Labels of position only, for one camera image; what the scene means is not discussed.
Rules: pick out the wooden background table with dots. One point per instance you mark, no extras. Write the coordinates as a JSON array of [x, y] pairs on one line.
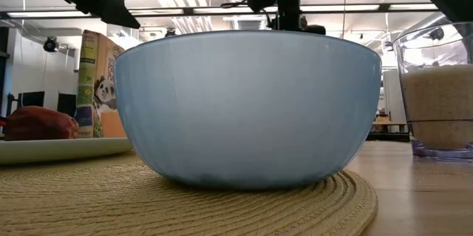
[[390, 123]]

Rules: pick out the light blue bowl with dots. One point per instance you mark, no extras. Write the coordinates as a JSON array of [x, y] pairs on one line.
[[247, 110]]

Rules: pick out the woven straw placemat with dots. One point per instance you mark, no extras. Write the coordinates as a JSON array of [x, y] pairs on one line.
[[111, 202]]

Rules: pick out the clear cup with grains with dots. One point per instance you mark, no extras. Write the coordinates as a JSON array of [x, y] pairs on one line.
[[439, 106]]

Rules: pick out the black ceiling camera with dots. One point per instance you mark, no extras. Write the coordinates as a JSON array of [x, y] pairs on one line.
[[50, 44]]

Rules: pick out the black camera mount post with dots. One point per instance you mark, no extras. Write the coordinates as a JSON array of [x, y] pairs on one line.
[[289, 3]]

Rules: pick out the panda cereal box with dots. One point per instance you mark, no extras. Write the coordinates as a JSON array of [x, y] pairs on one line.
[[88, 77]]

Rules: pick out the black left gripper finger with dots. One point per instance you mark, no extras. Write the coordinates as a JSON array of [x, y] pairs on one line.
[[118, 8]]

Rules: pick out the black overhead frame beam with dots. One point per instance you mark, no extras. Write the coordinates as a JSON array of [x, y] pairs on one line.
[[188, 10]]

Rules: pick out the black monitor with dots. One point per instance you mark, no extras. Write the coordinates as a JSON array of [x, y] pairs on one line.
[[32, 99], [67, 103]]

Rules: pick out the white plate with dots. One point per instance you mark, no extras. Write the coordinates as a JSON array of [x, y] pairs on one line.
[[55, 149]]

